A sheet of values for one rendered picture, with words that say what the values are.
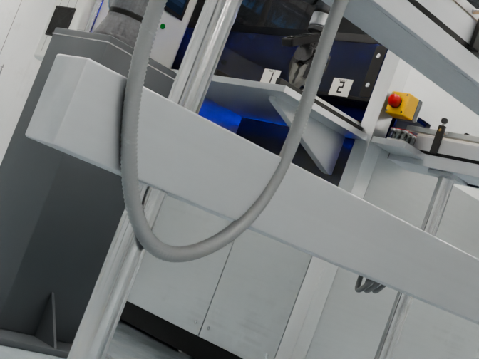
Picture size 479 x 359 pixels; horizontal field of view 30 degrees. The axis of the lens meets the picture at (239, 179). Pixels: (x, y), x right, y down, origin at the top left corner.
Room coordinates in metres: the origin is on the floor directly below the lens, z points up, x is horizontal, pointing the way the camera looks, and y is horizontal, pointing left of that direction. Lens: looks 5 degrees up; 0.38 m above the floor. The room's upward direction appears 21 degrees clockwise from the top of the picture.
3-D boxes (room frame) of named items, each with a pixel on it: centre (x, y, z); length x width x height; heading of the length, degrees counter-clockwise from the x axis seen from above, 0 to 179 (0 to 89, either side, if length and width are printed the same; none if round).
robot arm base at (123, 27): (2.38, 0.43, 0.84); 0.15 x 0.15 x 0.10
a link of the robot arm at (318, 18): (2.66, -0.07, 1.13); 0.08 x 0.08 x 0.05
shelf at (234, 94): (2.89, 0.03, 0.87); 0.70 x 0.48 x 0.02; 42
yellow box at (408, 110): (2.71, -0.39, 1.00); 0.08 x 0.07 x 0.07; 132
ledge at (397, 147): (2.72, -0.43, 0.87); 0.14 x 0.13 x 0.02; 132
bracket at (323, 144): (2.70, -0.13, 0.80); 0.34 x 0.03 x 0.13; 132
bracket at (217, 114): (3.07, 0.20, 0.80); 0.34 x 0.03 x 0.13; 132
